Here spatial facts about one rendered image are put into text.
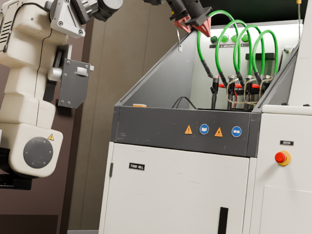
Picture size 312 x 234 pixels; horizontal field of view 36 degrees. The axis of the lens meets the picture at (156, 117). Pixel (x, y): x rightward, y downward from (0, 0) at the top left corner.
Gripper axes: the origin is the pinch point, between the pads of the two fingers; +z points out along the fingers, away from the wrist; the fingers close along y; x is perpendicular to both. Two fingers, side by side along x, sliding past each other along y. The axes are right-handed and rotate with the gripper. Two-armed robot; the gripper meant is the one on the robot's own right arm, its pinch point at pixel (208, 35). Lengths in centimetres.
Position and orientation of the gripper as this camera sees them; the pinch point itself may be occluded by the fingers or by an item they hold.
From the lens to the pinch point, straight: 188.8
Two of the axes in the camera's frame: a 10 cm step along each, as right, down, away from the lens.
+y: 6.1, -6.3, 4.8
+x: -6.3, -0.2, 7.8
